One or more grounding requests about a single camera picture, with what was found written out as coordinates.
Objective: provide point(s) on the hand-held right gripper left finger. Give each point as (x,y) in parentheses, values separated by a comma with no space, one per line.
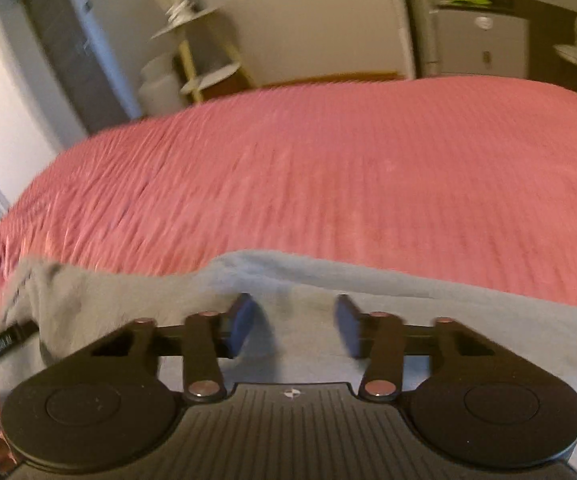
(241,324)

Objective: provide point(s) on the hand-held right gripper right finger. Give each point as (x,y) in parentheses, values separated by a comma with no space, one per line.
(349,327)

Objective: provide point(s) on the grey pants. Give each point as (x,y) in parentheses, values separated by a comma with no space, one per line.
(518,330)

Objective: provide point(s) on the pink ribbed blanket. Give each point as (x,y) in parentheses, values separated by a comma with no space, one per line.
(318,170)

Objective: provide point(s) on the white round stool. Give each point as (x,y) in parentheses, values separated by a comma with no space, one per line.
(161,85)

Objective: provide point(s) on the round shelf with yellow legs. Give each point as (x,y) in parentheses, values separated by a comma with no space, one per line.
(203,20)

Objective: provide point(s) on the grey door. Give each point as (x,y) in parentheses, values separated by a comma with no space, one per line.
(73,50)

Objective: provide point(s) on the grey nightstand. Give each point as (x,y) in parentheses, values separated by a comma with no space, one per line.
(478,45)

